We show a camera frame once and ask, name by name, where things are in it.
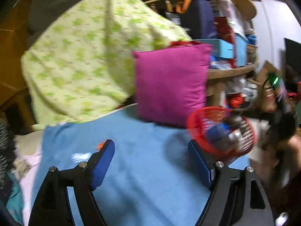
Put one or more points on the clear plastic storage box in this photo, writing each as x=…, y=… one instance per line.
x=228, y=9

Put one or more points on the wooden bench table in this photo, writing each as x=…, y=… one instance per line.
x=216, y=81

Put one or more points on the orange wrapper bundle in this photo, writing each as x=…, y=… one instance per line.
x=100, y=145

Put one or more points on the light blue fashion box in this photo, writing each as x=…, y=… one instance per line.
x=220, y=48

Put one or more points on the green clover quilt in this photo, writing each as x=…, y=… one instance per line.
x=81, y=67

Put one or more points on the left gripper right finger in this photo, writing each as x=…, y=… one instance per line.
x=203, y=162

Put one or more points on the open cardboard carton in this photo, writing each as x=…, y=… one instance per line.
x=263, y=73

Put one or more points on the black white dotted cloth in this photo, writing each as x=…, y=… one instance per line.
x=7, y=150

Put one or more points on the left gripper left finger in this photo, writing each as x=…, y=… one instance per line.
x=99, y=163

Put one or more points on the navy blue bag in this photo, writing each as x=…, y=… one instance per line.
x=198, y=17

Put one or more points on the magenta pillow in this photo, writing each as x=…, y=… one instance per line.
x=171, y=83

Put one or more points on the red mesh basket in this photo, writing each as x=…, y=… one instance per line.
x=242, y=136

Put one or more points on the dark red gift box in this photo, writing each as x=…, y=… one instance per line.
x=224, y=31

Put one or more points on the light blue storage bin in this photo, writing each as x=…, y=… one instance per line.
x=240, y=50

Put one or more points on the orange wooden cabinet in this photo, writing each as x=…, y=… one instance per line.
x=14, y=35

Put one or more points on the teal jacket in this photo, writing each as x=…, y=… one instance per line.
x=15, y=202

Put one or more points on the light blue tissue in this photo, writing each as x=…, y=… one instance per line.
x=80, y=157

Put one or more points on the blue white small box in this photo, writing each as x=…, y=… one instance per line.
x=217, y=133

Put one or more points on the blue fleece blanket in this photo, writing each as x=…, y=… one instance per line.
x=150, y=181

